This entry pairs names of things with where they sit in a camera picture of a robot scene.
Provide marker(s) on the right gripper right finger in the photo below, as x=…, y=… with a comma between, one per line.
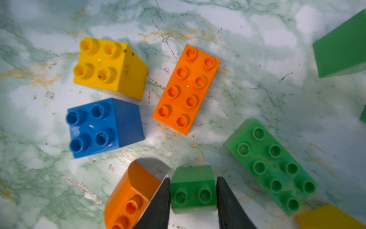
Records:
x=230, y=213

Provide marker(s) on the green square lego brick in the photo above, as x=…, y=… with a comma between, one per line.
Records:
x=343, y=50

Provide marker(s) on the orange long lego brick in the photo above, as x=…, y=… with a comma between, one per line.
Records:
x=186, y=89

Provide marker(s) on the blue lego brick left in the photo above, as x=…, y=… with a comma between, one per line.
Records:
x=103, y=126

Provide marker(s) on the green long lego brick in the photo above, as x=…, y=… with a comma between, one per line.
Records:
x=273, y=168

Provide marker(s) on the small orange lego brick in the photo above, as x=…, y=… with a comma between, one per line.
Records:
x=130, y=198

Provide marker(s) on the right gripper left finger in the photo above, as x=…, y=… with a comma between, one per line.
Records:
x=156, y=215

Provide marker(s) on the yellow lego brick centre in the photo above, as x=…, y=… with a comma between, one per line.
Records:
x=328, y=217

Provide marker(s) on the yellow lego brick left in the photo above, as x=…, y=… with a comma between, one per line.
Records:
x=112, y=66

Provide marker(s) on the small green lego brick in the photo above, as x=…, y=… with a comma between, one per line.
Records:
x=193, y=189

